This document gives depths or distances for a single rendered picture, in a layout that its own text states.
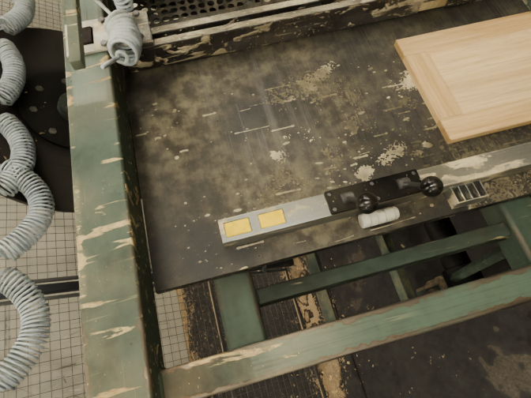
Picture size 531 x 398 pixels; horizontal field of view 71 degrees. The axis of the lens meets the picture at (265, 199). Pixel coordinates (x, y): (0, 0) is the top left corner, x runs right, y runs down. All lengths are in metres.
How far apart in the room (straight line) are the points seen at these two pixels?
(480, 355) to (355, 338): 1.73
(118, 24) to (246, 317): 0.62
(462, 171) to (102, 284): 0.73
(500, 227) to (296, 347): 0.54
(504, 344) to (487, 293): 1.53
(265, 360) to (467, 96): 0.75
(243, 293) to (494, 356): 1.77
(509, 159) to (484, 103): 0.17
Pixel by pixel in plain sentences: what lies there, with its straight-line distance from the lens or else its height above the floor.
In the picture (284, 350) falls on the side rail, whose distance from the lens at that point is 0.68.
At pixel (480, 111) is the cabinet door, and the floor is 1.15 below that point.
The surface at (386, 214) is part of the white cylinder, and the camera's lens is 0.79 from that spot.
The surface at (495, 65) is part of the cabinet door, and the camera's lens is 1.13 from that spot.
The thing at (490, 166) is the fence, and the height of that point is 1.22.
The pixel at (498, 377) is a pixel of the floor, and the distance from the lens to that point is 2.39.
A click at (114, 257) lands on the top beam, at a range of 0.71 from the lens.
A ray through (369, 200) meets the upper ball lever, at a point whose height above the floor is 1.55.
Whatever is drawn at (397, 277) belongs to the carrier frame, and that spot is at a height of 0.18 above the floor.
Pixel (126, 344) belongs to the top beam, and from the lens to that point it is 0.67.
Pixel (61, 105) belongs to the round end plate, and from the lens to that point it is 1.48.
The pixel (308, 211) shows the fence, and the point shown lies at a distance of 0.75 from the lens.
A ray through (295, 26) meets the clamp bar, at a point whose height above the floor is 1.45.
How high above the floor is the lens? 2.05
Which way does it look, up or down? 35 degrees down
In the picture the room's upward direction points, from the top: 89 degrees counter-clockwise
